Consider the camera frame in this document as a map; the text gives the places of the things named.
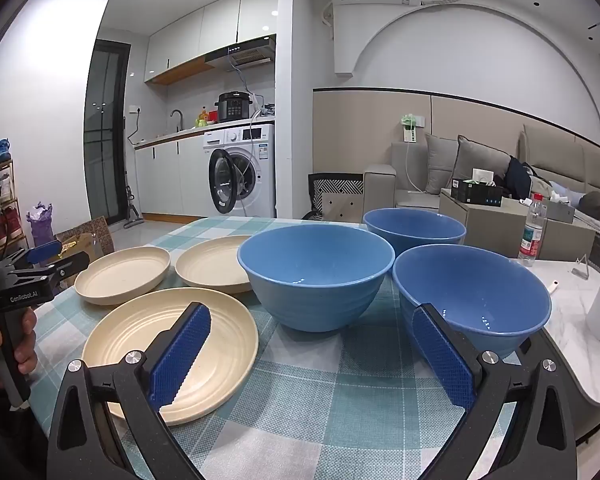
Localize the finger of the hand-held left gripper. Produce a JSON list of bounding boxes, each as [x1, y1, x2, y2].
[[0, 239, 64, 275], [5, 251, 91, 293]]

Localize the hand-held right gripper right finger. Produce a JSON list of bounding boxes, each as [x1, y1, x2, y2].
[[411, 302, 578, 480]]

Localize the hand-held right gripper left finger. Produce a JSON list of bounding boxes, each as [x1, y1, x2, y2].
[[46, 301, 213, 480]]

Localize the cream round plate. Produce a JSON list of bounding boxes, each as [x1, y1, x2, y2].
[[81, 287, 259, 427], [74, 246, 172, 307], [175, 235, 255, 295]]

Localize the blue ribbed bowl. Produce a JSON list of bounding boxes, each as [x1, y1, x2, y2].
[[237, 224, 396, 333], [363, 207, 467, 261], [392, 244, 552, 361]]

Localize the person's left hand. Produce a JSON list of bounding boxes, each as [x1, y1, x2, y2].
[[0, 305, 40, 391]]

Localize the yellow brown cardboard box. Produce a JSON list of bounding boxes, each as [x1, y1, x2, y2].
[[55, 232, 98, 267]]

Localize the purple plastic bag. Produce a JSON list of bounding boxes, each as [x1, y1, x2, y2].
[[26, 203, 54, 248]]

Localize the patterned brown cardboard sheet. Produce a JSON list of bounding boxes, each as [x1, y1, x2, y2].
[[55, 216, 115, 256]]

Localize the wooden shoe rack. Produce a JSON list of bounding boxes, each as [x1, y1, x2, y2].
[[0, 157, 23, 261]]

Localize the upright vacuum cleaner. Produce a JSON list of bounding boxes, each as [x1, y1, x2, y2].
[[123, 170, 146, 230]]

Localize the teal checked tablecloth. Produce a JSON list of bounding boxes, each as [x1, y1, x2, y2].
[[30, 216, 546, 480]]

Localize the black framed glass door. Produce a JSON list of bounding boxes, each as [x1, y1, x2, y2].
[[82, 39, 132, 233]]

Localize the white base cabinets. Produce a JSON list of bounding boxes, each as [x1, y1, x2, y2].
[[134, 135, 206, 217]]

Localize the grey coffee table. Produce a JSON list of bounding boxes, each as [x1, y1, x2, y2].
[[439, 187, 596, 263]]

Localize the clear water bottle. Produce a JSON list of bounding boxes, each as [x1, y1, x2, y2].
[[517, 193, 548, 267]]

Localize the black box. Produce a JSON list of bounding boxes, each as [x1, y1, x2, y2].
[[451, 177, 503, 208]]

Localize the clear acrylic stand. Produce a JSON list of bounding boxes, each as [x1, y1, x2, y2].
[[571, 255, 598, 281]]

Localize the grey sofa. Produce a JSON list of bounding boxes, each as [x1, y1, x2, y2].
[[364, 125, 600, 241]]

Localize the grey tissue box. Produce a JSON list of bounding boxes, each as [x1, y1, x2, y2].
[[542, 199, 576, 222]]

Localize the grey sofa cushion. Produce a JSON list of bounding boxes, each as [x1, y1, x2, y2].
[[452, 135, 513, 196], [425, 133, 461, 196]]

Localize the white washing machine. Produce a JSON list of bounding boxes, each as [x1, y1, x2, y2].
[[202, 121, 277, 219]]

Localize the dark clothes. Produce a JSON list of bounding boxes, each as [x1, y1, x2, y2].
[[502, 156, 533, 200]]

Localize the black pressure cooker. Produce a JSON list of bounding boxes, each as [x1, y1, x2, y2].
[[215, 91, 253, 122]]

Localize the range hood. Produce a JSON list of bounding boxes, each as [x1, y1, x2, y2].
[[204, 34, 277, 72]]

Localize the green white wall charger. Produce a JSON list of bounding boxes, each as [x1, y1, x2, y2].
[[399, 114, 426, 143]]

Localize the white wall cabinets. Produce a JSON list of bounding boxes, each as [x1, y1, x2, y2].
[[144, 0, 281, 85]]

